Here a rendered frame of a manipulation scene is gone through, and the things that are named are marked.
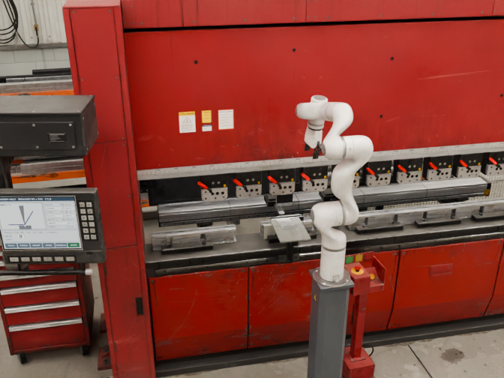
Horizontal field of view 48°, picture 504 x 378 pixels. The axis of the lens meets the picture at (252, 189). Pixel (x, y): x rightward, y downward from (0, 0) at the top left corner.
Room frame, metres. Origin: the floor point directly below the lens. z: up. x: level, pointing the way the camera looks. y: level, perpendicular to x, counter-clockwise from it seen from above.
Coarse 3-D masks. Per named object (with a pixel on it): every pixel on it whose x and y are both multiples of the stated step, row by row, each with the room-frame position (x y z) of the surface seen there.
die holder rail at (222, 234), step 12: (192, 228) 2.99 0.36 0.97; (204, 228) 2.99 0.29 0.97; (216, 228) 2.99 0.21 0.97; (228, 228) 2.99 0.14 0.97; (156, 240) 2.89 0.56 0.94; (180, 240) 2.92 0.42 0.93; (192, 240) 2.93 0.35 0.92; (204, 240) 2.99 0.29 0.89; (216, 240) 2.96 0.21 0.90; (228, 240) 2.98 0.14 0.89
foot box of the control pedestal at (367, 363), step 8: (344, 352) 2.87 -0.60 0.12; (344, 360) 2.80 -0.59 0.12; (368, 360) 2.80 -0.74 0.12; (344, 368) 2.78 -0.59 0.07; (352, 368) 2.72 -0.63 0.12; (360, 368) 2.74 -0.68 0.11; (368, 368) 2.76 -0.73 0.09; (344, 376) 2.77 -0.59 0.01; (352, 376) 2.73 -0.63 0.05; (360, 376) 2.74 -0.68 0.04; (368, 376) 2.76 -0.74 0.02
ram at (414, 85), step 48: (144, 48) 2.88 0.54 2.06; (192, 48) 2.93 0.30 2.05; (240, 48) 2.98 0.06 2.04; (288, 48) 3.03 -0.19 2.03; (336, 48) 3.08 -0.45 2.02; (384, 48) 3.14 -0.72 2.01; (432, 48) 3.19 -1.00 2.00; (480, 48) 3.25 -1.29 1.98; (144, 96) 2.88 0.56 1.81; (192, 96) 2.93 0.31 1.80; (240, 96) 2.98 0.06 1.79; (288, 96) 3.03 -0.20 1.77; (336, 96) 3.09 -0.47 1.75; (384, 96) 3.14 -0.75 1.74; (432, 96) 3.20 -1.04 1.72; (480, 96) 3.26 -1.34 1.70; (144, 144) 2.88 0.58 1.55; (192, 144) 2.93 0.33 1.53; (240, 144) 2.98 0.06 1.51; (288, 144) 3.03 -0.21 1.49; (384, 144) 3.15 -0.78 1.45; (432, 144) 3.21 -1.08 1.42
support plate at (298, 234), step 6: (276, 222) 3.01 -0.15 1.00; (294, 222) 3.01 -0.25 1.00; (300, 222) 3.01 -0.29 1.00; (276, 228) 2.93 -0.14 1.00; (282, 228) 2.93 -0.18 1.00; (294, 228) 2.93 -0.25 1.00; (300, 228) 2.93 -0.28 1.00; (276, 234) 2.88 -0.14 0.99; (282, 234) 2.86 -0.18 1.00; (288, 234) 2.86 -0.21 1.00; (294, 234) 2.86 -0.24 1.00; (300, 234) 2.86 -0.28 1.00; (306, 234) 2.86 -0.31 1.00; (282, 240) 2.80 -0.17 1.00; (288, 240) 2.80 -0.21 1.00; (294, 240) 2.80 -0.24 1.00; (300, 240) 2.80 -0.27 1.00; (306, 240) 2.81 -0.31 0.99
